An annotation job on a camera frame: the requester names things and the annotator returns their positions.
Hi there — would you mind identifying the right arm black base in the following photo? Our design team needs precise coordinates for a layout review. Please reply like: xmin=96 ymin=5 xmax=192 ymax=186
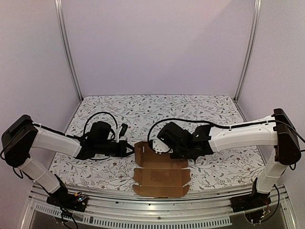
xmin=230 ymin=178 xmax=271 ymax=212

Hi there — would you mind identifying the left black braided cable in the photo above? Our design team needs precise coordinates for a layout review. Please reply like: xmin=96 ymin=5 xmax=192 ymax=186
xmin=83 ymin=111 xmax=119 ymax=139

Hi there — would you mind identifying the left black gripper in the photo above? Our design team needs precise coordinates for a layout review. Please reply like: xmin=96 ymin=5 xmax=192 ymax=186
xmin=95 ymin=140 xmax=137 ymax=158

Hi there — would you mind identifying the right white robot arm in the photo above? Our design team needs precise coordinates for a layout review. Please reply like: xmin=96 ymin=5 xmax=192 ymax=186
xmin=148 ymin=108 xmax=302 ymax=208

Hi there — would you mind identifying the aluminium frame post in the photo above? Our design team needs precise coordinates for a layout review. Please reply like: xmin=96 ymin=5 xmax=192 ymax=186
xmin=54 ymin=0 xmax=83 ymax=102
xmin=234 ymin=0 xmax=262 ymax=103

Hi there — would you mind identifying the floral patterned table mat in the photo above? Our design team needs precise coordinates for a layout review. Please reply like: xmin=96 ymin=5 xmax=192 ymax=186
xmin=50 ymin=95 xmax=264 ymax=191

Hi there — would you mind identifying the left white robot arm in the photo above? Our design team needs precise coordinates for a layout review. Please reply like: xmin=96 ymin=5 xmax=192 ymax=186
xmin=0 ymin=114 xmax=134 ymax=207

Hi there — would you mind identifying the right aluminium frame post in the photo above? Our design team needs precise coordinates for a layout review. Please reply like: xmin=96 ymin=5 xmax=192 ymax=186
xmin=234 ymin=0 xmax=262 ymax=103

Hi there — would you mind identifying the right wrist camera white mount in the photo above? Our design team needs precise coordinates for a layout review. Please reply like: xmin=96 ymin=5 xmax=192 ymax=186
xmin=149 ymin=139 xmax=173 ymax=154

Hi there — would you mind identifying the brown cardboard box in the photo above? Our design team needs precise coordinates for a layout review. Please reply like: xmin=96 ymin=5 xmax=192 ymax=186
xmin=133 ymin=142 xmax=191 ymax=198

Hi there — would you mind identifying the aluminium front rail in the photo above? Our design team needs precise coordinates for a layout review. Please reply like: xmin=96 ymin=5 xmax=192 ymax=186
xmin=20 ymin=185 xmax=297 ymax=229

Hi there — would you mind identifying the left aluminium frame post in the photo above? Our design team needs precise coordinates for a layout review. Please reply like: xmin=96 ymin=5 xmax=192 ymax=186
xmin=54 ymin=0 xmax=83 ymax=102

